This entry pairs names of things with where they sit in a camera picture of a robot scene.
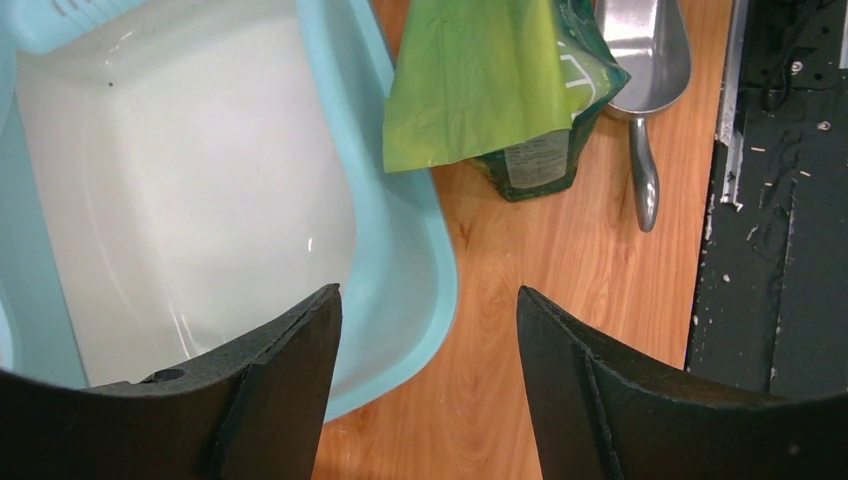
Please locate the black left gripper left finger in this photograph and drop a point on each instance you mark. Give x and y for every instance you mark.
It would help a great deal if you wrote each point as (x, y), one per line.
(252, 408)

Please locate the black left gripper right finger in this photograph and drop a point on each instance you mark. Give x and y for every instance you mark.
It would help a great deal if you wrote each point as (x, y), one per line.
(601, 409)

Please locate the green cat litter bag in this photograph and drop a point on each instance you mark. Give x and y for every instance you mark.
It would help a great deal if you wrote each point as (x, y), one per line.
(516, 87)

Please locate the light blue litter box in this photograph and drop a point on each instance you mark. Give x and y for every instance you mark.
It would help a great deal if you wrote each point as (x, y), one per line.
(175, 174)

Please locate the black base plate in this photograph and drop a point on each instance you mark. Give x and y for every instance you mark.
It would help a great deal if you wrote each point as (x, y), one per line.
(770, 304)

